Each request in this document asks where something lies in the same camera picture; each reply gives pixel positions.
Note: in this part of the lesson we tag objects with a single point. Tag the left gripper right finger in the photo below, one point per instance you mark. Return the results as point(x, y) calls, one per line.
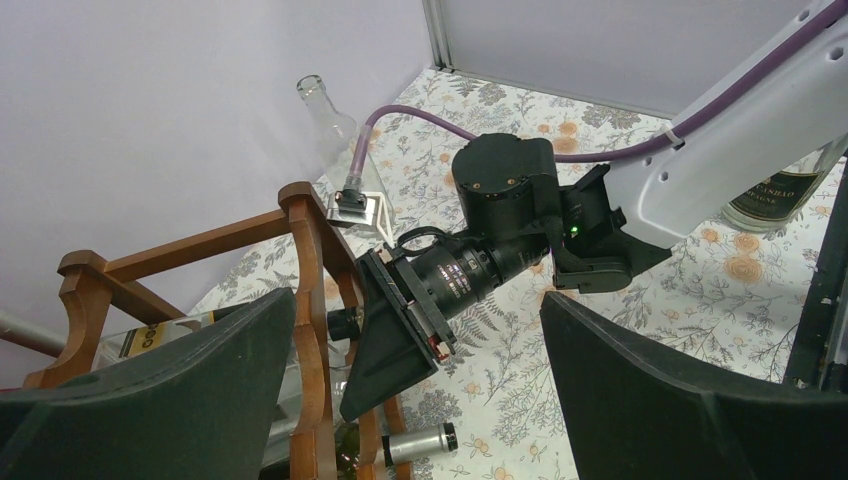
point(635, 408)

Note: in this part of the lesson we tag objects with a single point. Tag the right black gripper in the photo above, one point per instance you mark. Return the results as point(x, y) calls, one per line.
point(410, 296)

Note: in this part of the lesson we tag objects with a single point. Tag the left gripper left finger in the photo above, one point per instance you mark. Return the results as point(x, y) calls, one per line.
point(199, 407)

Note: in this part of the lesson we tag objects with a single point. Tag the clear bottle black cap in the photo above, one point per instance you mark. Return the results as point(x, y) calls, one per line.
point(172, 331)

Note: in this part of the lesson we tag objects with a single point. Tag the green wine bottle silver neck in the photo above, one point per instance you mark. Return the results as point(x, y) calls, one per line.
point(397, 448)

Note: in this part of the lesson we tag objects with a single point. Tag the clear tall bottle back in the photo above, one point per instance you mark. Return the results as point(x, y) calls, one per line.
point(336, 136)

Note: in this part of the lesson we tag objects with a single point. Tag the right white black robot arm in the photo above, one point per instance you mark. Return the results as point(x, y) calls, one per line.
point(602, 218)

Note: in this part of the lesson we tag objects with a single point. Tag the brown wooden wine rack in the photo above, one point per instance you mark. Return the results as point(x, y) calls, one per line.
point(292, 244)

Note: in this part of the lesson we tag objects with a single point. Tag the clear bottle dark label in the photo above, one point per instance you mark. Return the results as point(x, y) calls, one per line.
point(776, 201)

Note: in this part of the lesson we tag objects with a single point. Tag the floral tablecloth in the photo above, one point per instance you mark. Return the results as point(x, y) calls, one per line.
point(569, 292)

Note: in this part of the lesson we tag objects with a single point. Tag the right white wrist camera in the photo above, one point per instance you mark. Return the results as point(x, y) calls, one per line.
point(369, 211)

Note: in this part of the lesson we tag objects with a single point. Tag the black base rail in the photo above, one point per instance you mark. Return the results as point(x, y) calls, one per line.
point(818, 357)

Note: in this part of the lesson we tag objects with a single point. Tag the silver clothes rail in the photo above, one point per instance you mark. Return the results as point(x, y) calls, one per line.
point(31, 336)

